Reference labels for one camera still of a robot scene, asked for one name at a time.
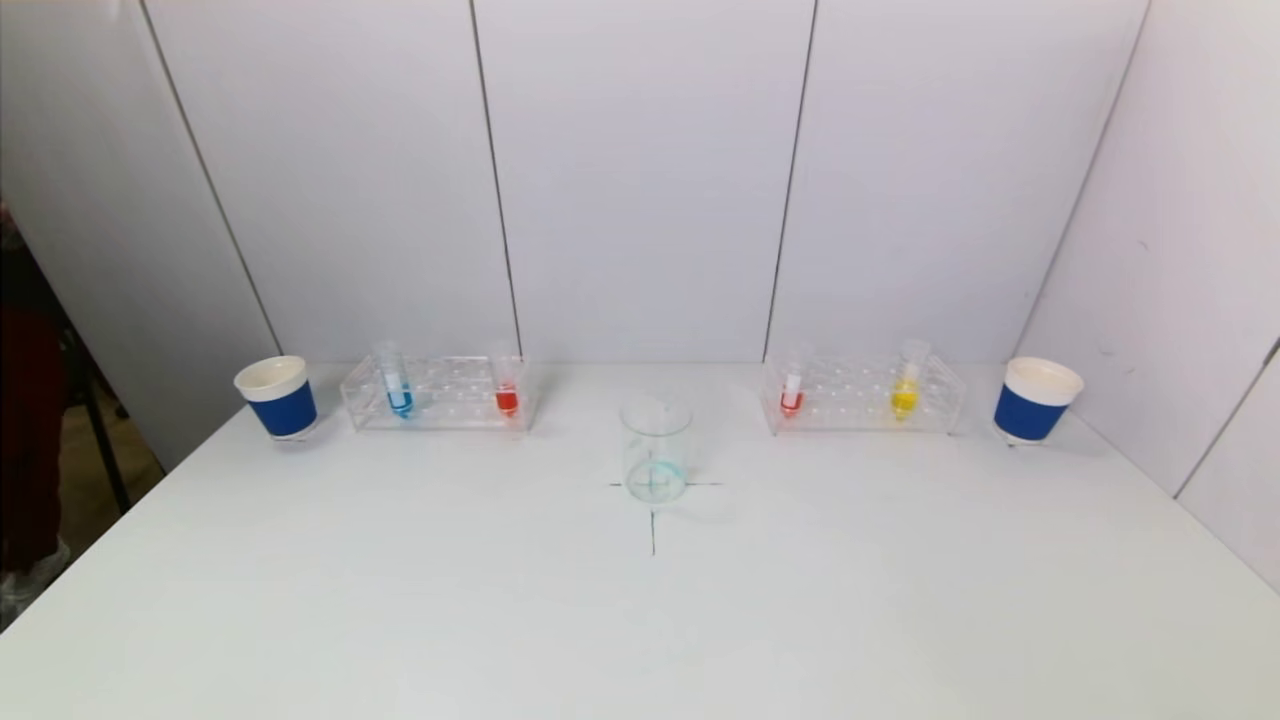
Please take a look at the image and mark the test tube with red pigment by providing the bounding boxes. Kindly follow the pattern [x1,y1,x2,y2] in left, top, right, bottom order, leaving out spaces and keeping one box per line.
[489,343,524,420]
[779,345,810,419]

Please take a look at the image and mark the clear glass beaker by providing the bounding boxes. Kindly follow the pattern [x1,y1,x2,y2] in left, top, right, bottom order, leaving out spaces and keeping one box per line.
[619,395,695,505]

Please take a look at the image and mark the blue-sleeved white paper cup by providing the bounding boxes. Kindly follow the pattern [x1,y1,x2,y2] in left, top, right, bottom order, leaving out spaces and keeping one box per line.
[234,355,319,442]
[993,357,1085,447]

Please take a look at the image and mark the clear acrylic test tube rack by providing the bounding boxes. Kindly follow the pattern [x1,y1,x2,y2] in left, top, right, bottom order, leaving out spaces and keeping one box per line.
[760,352,968,436]
[340,355,534,433]

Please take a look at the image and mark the test tube with yellow pigment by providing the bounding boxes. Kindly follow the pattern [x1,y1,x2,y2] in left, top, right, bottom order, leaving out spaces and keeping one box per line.
[889,338,933,422]

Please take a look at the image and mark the clear plastic BKMAM test tube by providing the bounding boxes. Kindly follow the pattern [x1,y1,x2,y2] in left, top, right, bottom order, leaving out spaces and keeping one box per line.
[375,340,417,420]

